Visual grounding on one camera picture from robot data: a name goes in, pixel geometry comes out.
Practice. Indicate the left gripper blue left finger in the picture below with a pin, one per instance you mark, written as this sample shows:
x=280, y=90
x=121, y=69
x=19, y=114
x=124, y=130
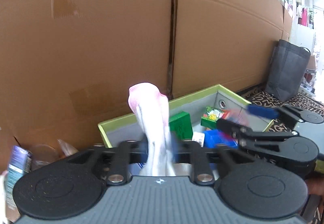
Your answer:
x=143, y=146

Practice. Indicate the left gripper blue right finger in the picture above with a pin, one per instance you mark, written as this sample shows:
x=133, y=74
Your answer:
x=174, y=146

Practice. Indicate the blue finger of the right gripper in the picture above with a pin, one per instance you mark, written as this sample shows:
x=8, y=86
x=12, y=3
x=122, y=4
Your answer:
x=264, y=112
x=226, y=138

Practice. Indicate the white pink-trimmed glove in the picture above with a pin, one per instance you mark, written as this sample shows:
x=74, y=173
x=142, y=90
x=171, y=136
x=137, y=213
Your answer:
x=151, y=109

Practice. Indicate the clear plastic cup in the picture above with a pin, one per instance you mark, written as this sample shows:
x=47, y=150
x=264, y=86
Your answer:
x=42, y=155

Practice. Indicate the purple gold tall box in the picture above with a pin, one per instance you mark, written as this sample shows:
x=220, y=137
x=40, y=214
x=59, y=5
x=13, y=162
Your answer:
x=19, y=165

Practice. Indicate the person's right hand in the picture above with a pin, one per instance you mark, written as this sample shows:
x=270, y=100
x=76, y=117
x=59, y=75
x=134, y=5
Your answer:
x=315, y=186

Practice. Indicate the blue small box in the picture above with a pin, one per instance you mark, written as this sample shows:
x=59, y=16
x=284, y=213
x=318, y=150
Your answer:
x=211, y=140

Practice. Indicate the black letter-patterned rug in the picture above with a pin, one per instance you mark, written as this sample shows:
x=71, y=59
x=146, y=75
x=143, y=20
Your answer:
x=258, y=96

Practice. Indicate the green small box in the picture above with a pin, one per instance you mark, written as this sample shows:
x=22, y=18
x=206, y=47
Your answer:
x=181, y=124

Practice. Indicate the colourful flower printed box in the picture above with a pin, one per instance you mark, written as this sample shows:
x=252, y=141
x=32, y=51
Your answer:
x=210, y=117

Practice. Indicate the green cardboard storage box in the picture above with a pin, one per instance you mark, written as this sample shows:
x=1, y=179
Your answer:
x=183, y=111

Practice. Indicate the dark grey fabric bag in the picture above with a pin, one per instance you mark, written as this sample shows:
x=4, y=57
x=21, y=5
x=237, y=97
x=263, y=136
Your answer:
x=287, y=68

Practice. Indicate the clear bag with sticks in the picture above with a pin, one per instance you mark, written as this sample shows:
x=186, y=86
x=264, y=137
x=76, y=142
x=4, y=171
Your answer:
x=66, y=148

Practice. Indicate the large brown cardboard wall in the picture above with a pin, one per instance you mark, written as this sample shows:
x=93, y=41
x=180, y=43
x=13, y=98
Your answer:
x=67, y=65

